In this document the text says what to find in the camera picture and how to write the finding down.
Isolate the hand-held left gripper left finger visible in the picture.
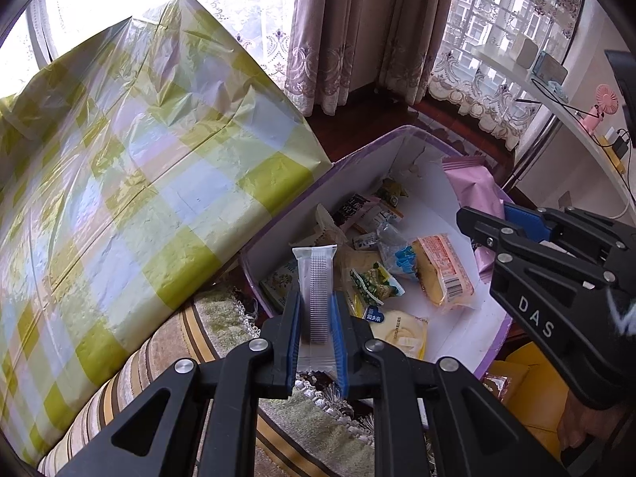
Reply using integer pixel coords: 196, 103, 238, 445
52, 291, 304, 477

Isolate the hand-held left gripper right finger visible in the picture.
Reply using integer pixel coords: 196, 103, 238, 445
330, 291, 570, 477

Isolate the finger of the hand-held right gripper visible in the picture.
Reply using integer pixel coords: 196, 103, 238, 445
504, 204, 636, 269
456, 207, 627, 289

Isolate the clear wafer stick packet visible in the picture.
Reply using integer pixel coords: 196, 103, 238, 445
291, 244, 341, 373

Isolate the small pink snack packet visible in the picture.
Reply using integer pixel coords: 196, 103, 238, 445
441, 155, 518, 279

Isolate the white round cake packet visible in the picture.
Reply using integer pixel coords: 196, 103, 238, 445
363, 305, 429, 361

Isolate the large cake packet red label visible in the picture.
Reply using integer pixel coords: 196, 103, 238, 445
411, 233, 476, 315

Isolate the yellow-green snack packet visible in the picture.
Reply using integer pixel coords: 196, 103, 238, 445
375, 177, 408, 209

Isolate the dark snack packet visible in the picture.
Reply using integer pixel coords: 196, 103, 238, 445
332, 193, 403, 232

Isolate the purple cardboard box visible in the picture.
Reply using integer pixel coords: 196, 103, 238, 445
238, 124, 515, 381

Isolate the person's right hand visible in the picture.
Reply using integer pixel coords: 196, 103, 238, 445
556, 392, 629, 455

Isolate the yellow paper bag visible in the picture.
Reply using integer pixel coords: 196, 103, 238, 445
484, 343, 572, 458

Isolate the green fringed mat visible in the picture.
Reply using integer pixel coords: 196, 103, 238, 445
191, 285, 433, 477

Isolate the brown snack packet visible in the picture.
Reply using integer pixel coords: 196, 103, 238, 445
482, 372, 512, 405

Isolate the white desk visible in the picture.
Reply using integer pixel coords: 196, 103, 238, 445
469, 42, 636, 219

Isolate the black charger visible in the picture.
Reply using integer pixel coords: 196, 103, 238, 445
612, 129, 634, 157

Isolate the pink desk fan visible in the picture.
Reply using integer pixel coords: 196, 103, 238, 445
580, 84, 622, 135

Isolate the blue desk device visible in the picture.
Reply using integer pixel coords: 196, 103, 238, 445
533, 51, 568, 87

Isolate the white speaker box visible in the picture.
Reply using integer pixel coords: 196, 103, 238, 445
512, 35, 539, 69

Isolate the black monitor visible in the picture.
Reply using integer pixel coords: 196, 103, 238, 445
603, 50, 636, 150

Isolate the striped towel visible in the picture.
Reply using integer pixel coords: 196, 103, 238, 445
37, 303, 378, 477

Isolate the white lace sheer curtain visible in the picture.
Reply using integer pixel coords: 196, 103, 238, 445
30, 0, 299, 90
427, 0, 587, 152

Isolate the green checked plastic tablecloth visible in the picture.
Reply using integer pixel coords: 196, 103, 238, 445
0, 0, 333, 465

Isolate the mauve embroidered curtain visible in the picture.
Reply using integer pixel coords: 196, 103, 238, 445
285, 0, 458, 116

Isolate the black cable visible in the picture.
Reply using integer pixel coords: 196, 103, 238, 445
529, 77, 587, 115

